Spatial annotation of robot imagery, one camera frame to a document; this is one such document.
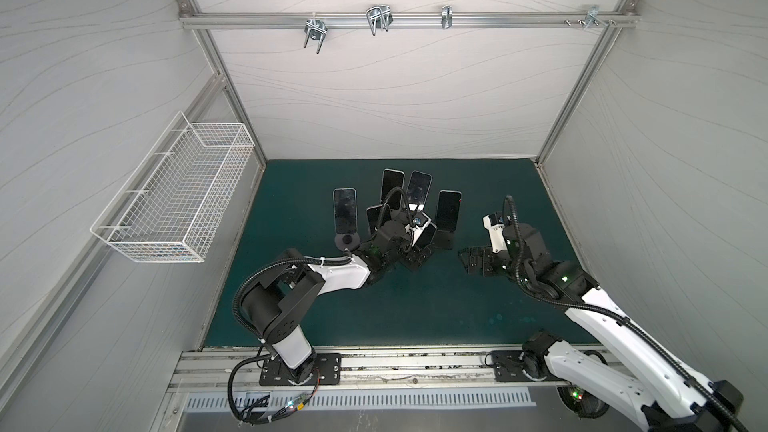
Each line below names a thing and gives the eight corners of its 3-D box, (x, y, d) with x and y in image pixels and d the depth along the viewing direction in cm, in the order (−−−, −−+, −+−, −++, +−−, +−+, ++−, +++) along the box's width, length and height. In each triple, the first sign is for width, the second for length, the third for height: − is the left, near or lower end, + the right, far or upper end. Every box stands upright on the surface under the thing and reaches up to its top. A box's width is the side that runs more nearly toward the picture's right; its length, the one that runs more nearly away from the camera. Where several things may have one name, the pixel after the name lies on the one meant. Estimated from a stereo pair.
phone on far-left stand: (336, 245, 99) (328, 216, 86) (340, 217, 106) (333, 187, 93) (358, 245, 99) (353, 216, 86) (360, 217, 106) (356, 187, 93)
